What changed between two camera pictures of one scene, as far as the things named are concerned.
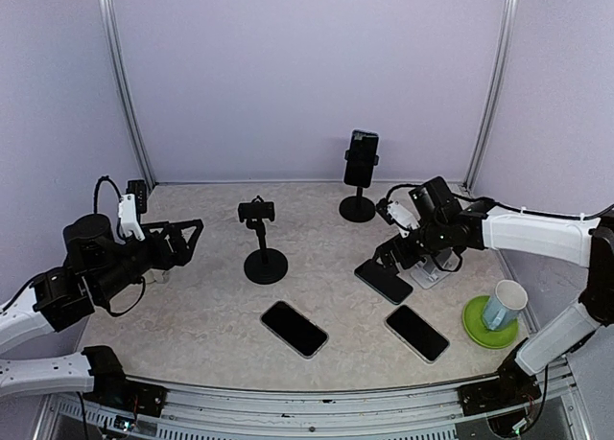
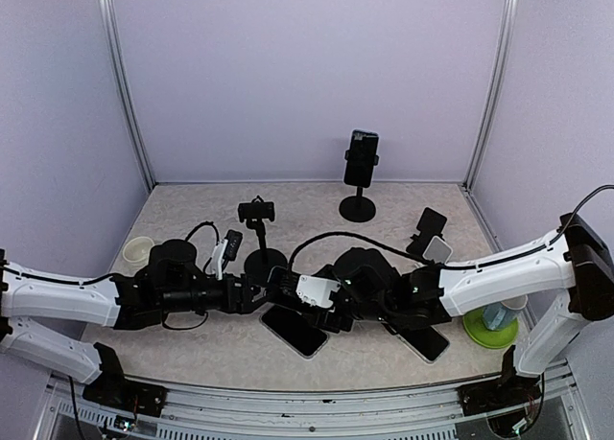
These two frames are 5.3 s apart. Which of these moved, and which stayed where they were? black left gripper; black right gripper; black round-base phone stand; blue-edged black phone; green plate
Moved: black left gripper; black right gripper
Stayed: black round-base phone stand; blue-edged black phone; green plate
